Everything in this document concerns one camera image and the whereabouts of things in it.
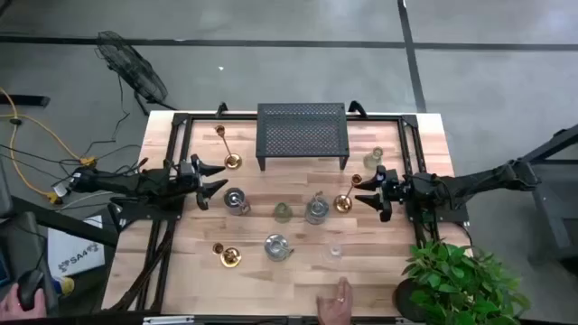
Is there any black plant pot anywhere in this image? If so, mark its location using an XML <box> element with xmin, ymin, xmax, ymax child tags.
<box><xmin>391</xmin><ymin>277</ymin><xmax>428</xmax><ymax>324</ymax></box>

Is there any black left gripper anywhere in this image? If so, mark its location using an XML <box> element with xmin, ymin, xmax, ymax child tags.
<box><xmin>178</xmin><ymin>153</ymin><xmax>229</xmax><ymax>212</ymax></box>

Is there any short gold candlestick holder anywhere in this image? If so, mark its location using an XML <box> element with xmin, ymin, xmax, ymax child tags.
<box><xmin>211</xmin><ymin>241</ymin><xmax>243</xmax><ymax>269</ymax></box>

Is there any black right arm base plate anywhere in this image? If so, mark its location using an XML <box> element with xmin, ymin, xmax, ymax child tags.
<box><xmin>406</xmin><ymin>198</ymin><xmax>471</xmax><ymax>225</ymax></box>

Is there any black wire cage fan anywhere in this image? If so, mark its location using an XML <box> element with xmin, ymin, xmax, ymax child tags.
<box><xmin>93</xmin><ymin>30</ymin><xmax>178</xmax><ymax>116</ymax></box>

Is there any clear ribbed glass candle holder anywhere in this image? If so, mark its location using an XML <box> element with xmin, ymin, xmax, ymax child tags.
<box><xmin>322</xmin><ymin>242</ymin><xmax>345</xmax><ymax>264</ymax></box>

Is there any yellow round small object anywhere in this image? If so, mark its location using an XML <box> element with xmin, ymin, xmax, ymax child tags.
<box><xmin>51</xmin><ymin>275</ymin><xmax>76</xmax><ymax>298</ymax></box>

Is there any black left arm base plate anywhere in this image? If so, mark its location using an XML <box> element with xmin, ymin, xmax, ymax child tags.
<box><xmin>108</xmin><ymin>196</ymin><xmax>186</xmax><ymax>223</ymax></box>

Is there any black slanted beam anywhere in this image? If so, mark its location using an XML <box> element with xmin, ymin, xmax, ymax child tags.
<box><xmin>11</xmin><ymin>194</ymin><xmax>119</xmax><ymax>248</ymax></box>

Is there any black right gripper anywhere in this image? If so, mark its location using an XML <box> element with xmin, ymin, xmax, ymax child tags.
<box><xmin>353</xmin><ymin>164</ymin><xmax>410</xmax><ymax>224</ymax></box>

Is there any dark grey desk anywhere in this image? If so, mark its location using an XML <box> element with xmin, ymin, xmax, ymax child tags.
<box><xmin>0</xmin><ymin>210</ymin><xmax>60</xmax><ymax>320</ymax></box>

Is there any white power adapter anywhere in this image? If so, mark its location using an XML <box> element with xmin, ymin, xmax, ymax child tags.
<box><xmin>51</xmin><ymin>180</ymin><xmax>73</xmax><ymax>200</ymax></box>

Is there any black perforated metal shelf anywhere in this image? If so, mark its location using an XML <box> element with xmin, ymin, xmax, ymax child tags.
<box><xmin>255</xmin><ymin>102</ymin><xmax>351</xmax><ymax>172</ymax></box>

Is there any thin black cable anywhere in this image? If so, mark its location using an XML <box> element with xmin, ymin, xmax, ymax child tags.
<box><xmin>83</xmin><ymin>74</ymin><xmax>132</xmax><ymax>157</ymax></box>

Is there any white printed cardboard box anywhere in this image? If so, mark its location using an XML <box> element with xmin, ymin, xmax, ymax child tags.
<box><xmin>47</xmin><ymin>215</ymin><xmax>106</xmax><ymax>277</ymax></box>

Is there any black metal stand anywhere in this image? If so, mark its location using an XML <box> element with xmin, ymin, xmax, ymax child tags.
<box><xmin>499</xmin><ymin>124</ymin><xmax>578</xmax><ymax>265</ymax></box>

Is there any person's hand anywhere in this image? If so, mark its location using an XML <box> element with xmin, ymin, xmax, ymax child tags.
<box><xmin>0</xmin><ymin>286</ymin><xmax>48</xmax><ymax>322</ymax></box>
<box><xmin>315</xmin><ymin>276</ymin><xmax>355</xmax><ymax>325</ymax></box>

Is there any black computer mouse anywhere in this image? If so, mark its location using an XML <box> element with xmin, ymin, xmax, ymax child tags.
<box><xmin>16</xmin><ymin>269</ymin><xmax>45</xmax><ymax>312</ymax></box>

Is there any black aluminium table frame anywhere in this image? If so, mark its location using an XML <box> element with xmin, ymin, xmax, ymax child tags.
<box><xmin>106</xmin><ymin>111</ymin><xmax>442</xmax><ymax>313</ymax></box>

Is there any short black flat bar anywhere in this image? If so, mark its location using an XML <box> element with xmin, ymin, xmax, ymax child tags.
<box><xmin>0</xmin><ymin>94</ymin><xmax>51</xmax><ymax>108</ymax></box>

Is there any yellow cable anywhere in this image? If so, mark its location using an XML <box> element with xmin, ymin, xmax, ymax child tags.
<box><xmin>0</xmin><ymin>87</ymin><xmax>98</xmax><ymax>205</ymax></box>

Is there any green leafy plant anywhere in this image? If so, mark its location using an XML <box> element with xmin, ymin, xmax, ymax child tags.
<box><xmin>400</xmin><ymin>238</ymin><xmax>533</xmax><ymax>325</ymax></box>

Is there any tall gold candlestick holder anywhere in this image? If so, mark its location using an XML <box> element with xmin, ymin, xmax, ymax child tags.
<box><xmin>332</xmin><ymin>172</ymin><xmax>364</xmax><ymax>215</ymax></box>
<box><xmin>213</xmin><ymin>124</ymin><xmax>244</xmax><ymax>171</ymax></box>

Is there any green ribbed glass candle holder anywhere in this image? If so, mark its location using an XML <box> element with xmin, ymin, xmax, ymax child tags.
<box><xmin>362</xmin><ymin>145</ymin><xmax>385</xmax><ymax>172</ymax></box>
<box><xmin>273</xmin><ymin>201</ymin><xmax>294</xmax><ymax>225</ymax></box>

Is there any silver glass candle holder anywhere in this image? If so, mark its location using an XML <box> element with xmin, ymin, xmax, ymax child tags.
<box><xmin>222</xmin><ymin>187</ymin><xmax>252</xmax><ymax>217</ymax></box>

